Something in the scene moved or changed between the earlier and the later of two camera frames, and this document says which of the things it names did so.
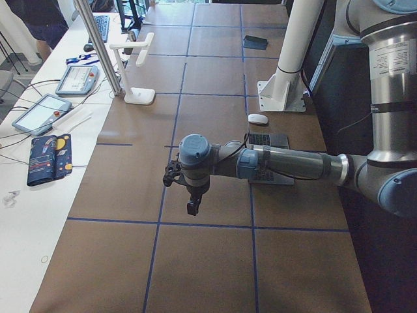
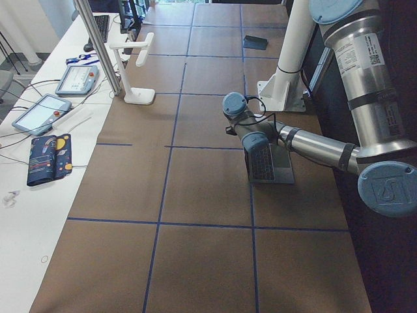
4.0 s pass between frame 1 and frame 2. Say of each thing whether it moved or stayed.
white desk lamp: stayed
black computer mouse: stayed
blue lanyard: stayed
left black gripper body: moved
